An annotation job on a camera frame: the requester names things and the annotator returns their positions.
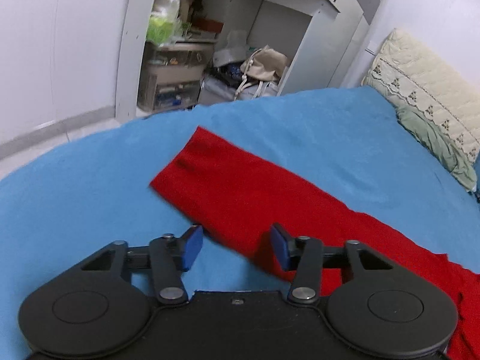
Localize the red cloth garment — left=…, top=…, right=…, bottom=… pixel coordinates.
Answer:
left=151, top=127, right=479, bottom=359

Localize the blue bed sheet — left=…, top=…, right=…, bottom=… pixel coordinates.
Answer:
left=1, top=86, right=479, bottom=359

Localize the green pillow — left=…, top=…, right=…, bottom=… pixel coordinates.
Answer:
left=395, top=105, right=478, bottom=193

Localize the clear plastic drawer unit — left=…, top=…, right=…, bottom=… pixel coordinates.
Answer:
left=137, top=42, right=214, bottom=113

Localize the beige bag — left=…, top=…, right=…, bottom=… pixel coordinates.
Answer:
left=240, top=46, right=289, bottom=82

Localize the cream quilted headboard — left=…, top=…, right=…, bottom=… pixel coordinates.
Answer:
left=361, top=28, right=480, bottom=163

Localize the white shelf desk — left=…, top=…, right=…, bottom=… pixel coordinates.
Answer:
left=115, top=0, right=361, bottom=123

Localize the green plastic bag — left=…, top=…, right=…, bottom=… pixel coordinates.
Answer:
left=145, top=0, right=180, bottom=46

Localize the white grey wardrobe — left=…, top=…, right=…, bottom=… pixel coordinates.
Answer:
left=328, top=0, right=382, bottom=88

